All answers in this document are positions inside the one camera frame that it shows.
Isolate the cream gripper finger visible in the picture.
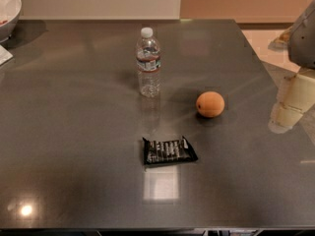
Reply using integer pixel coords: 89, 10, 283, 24
283, 68, 315, 113
268, 102, 302, 134

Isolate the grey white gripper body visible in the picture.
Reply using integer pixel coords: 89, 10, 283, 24
288, 0, 315, 69

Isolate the clear plastic water bottle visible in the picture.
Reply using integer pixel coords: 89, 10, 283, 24
135, 28, 161, 97

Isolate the orange fruit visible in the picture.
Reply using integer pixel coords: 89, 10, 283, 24
196, 91, 224, 118

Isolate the black snack wrapper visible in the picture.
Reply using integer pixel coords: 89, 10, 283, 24
143, 137, 198, 165

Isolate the white paper sheet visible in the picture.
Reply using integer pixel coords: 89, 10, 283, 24
0, 45, 13, 65

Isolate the white bowl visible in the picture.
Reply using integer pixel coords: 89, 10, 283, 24
0, 0, 22, 42

